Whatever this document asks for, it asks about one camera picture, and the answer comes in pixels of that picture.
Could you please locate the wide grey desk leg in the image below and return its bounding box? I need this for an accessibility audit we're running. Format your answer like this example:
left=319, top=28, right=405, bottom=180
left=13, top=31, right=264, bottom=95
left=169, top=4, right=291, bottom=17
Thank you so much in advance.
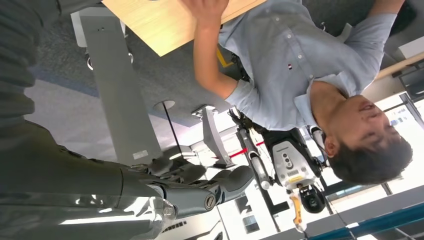
left=70, top=6, right=164, bottom=167

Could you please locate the slim grey desk leg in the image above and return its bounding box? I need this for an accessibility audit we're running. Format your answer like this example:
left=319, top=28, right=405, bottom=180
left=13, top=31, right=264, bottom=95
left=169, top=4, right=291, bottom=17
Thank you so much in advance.
left=191, top=105, right=237, bottom=169

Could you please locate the thin black cable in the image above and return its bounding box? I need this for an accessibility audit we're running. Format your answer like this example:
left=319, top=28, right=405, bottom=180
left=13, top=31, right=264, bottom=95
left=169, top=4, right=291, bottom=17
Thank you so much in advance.
left=161, top=101, right=184, bottom=157

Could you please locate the dark monitor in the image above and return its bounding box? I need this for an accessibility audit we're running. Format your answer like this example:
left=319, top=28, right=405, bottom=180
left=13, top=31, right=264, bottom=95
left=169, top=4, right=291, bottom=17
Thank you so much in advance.
left=397, top=65, right=424, bottom=100

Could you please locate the red barrier tape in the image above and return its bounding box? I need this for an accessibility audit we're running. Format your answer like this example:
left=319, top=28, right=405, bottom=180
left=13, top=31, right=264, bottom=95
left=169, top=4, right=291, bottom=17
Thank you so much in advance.
left=229, top=141, right=266, bottom=159

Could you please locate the blue beam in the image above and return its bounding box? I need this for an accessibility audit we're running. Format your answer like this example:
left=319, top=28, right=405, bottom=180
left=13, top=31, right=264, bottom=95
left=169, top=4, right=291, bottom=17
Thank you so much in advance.
left=308, top=202, right=424, bottom=240

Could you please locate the black and white background robot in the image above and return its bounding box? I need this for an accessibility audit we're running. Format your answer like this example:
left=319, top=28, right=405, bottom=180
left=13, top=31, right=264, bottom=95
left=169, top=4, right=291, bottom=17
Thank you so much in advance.
left=228, top=108, right=329, bottom=233

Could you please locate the round white floor socket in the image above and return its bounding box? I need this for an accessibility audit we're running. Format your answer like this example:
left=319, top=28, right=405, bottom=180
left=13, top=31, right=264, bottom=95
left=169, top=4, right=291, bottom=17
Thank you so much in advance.
left=153, top=99, right=176, bottom=113

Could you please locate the person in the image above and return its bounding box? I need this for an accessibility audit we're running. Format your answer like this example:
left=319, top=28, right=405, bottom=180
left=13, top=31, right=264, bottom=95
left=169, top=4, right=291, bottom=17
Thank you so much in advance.
left=181, top=0, right=415, bottom=186

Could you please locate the light wooden rod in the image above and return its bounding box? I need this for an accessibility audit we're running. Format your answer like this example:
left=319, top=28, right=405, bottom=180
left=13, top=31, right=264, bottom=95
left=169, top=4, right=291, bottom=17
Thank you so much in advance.
left=375, top=52, right=424, bottom=81

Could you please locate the ribbed grey right arm sleeve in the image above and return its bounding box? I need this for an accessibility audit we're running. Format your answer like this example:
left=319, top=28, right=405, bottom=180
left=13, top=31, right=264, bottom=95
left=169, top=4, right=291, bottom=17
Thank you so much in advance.
left=0, top=0, right=62, bottom=127

